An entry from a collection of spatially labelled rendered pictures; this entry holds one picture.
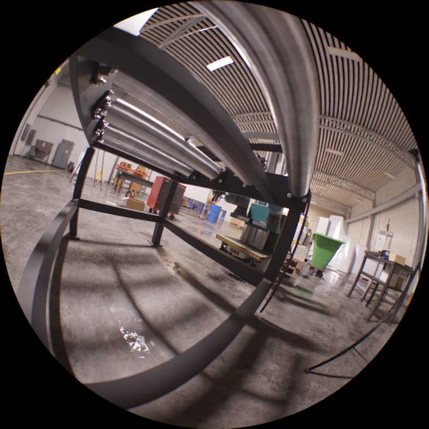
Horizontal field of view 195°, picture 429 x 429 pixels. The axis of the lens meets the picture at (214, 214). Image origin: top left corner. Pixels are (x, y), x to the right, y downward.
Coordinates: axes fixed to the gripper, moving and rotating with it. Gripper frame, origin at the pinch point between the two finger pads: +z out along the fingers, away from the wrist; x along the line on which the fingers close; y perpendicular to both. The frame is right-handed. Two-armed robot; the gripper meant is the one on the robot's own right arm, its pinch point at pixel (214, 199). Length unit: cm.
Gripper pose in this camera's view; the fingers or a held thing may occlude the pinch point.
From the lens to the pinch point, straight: 120.7
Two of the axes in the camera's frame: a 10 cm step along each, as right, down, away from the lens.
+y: 4.3, 5.5, 7.2
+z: -4.5, 8.2, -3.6
